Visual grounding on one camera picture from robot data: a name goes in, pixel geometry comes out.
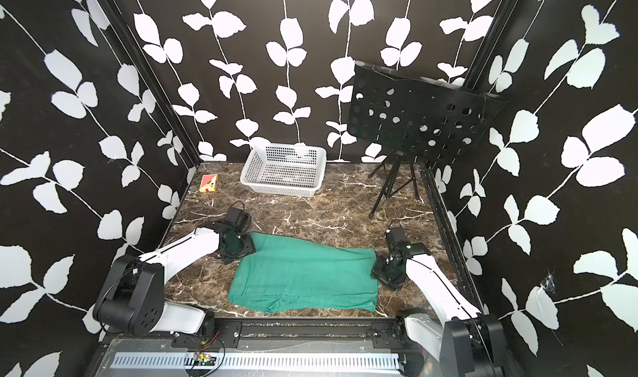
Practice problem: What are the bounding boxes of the green long pants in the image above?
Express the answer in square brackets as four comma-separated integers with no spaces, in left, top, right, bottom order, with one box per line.
[228,233,379,314]

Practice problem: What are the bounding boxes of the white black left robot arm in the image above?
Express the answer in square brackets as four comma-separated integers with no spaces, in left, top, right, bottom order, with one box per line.
[92,228,256,336]

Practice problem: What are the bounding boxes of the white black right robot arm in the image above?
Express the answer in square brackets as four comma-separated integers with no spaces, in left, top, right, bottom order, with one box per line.
[372,252,513,376]

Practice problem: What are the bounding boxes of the yellow red playing card box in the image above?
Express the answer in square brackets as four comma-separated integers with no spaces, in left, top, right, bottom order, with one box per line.
[199,174,219,193]

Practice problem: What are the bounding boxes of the white plastic perforated basket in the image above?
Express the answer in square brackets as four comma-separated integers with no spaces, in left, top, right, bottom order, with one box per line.
[240,144,327,198]

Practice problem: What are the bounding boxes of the small green circuit board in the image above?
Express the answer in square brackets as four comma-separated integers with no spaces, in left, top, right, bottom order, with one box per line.
[192,352,217,368]

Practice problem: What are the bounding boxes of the black perforated music stand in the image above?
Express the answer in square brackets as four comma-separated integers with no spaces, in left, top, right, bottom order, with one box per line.
[347,61,507,204]

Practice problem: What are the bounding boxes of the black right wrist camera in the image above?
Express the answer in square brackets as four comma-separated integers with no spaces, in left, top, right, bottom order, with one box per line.
[385,228,411,253]

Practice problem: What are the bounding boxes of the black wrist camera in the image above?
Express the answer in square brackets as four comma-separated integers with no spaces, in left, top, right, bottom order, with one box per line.
[385,228,411,253]
[223,207,251,234]

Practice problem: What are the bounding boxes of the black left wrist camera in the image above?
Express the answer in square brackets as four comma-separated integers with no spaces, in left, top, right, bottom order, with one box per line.
[223,207,251,234]

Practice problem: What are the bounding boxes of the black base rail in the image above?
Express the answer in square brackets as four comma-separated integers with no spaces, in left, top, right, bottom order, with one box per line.
[101,318,509,350]

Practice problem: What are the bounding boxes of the white slotted cable duct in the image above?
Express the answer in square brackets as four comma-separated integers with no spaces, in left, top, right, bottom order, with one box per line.
[107,352,400,373]

